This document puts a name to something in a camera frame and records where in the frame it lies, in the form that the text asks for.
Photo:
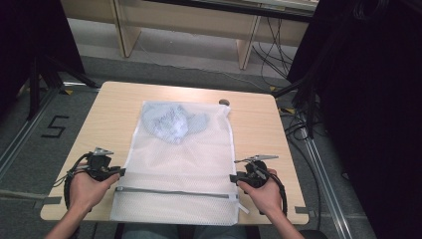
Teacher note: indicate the black curtain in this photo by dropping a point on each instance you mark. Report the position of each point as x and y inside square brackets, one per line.
[30, 40]
[371, 116]

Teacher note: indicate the person's legs in jeans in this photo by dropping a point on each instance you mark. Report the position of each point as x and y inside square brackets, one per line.
[166, 232]

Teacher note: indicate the metal floor rail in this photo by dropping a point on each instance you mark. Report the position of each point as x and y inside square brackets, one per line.
[326, 186]
[23, 132]

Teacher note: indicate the black metal stand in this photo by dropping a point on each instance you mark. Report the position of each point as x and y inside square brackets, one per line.
[310, 109]
[34, 89]

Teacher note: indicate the person's right hand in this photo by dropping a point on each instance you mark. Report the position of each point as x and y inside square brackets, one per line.
[265, 197]

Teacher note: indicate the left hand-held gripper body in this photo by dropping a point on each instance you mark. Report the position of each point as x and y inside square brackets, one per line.
[99, 166]

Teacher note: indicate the person's left hand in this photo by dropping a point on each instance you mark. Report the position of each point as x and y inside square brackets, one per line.
[84, 192]

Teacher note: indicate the light blue garment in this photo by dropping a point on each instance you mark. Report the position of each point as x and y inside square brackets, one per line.
[169, 122]

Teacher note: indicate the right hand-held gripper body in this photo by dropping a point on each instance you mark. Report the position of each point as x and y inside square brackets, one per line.
[256, 174]

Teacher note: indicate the grey tape piece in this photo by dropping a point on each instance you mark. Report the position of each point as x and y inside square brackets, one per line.
[303, 210]
[49, 200]

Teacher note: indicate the white mesh laundry bag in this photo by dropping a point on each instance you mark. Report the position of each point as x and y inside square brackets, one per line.
[179, 166]

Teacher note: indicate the light wooden desk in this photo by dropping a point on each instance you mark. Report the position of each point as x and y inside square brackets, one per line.
[185, 16]

